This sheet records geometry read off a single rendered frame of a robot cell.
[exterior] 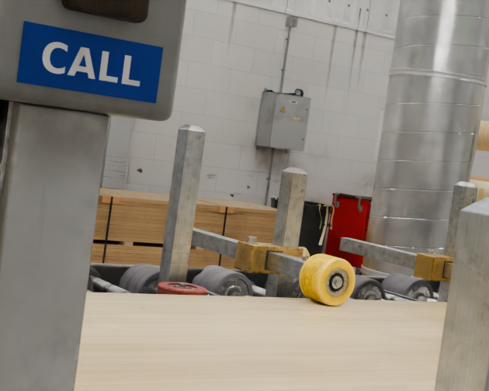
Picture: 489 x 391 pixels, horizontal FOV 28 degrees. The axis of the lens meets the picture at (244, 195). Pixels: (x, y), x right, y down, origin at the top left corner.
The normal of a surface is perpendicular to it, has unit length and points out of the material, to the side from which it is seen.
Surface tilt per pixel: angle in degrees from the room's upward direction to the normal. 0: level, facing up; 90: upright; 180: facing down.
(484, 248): 90
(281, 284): 90
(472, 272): 90
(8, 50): 90
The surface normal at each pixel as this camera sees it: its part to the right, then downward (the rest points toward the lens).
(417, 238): -0.13, 0.04
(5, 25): 0.32, 0.09
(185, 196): 0.55, 0.12
